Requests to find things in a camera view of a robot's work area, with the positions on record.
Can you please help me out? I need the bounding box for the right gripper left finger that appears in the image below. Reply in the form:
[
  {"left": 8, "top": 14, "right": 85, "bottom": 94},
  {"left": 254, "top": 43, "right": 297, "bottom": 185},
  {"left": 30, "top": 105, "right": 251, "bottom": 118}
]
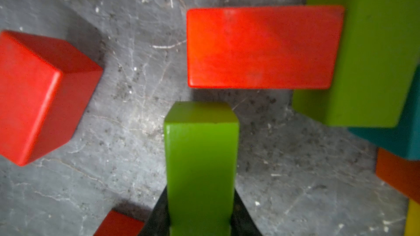
[{"left": 138, "top": 187, "right": 170, "bottom": 236}]

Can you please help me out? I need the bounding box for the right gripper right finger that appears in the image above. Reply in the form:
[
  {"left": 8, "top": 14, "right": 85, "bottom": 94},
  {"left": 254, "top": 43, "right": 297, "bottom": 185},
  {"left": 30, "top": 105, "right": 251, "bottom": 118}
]
[{"left": 230, "top": 190, "right": 262, "bottom": 236}]

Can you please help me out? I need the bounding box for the red block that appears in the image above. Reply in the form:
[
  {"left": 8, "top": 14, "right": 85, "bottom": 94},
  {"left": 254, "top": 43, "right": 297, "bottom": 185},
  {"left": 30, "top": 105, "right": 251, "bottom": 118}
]
[
  {"left": 187, "top": 5, "right": 345, "bottom": 90},
  {"left": 93, "top": 210, "right": 144, "bottom": 236},
  {"left": 1, "top": 30, "right": 103, "bottom": 166}
]

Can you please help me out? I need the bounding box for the green block pair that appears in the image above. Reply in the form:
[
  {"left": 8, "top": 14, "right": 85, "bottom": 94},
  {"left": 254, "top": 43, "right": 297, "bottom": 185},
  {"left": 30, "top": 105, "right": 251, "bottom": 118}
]
[{"left": 164, "top": 102, "right": 240, "bottom": 236}]

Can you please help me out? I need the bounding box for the orange rectangular block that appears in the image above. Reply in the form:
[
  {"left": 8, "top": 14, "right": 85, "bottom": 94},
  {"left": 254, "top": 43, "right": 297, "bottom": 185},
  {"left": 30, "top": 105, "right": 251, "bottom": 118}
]
[{"left": 376, "top": 148, "right": 420, "bottom": 204}]

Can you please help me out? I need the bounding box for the yellow rectangular block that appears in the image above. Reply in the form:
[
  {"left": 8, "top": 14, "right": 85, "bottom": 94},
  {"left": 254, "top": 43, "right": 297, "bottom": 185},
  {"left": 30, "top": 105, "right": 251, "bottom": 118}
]
[{"left": 404, "top": 200, "right": 420, "bottom": 236}]

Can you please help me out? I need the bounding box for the teal triangle block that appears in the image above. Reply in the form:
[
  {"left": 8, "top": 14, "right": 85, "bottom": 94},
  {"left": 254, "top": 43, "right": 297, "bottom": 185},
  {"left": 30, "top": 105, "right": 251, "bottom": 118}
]
[{"left": 348, "top": 68, "right": 420, "bottom": 161}]

